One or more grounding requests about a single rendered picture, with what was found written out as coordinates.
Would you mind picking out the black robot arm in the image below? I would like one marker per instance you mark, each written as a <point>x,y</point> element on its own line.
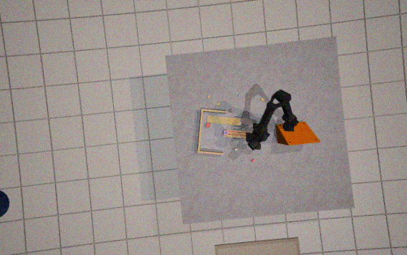
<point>261,129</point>

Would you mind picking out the tan strip with green crosshatch pattern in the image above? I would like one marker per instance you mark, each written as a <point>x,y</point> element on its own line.
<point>232,121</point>

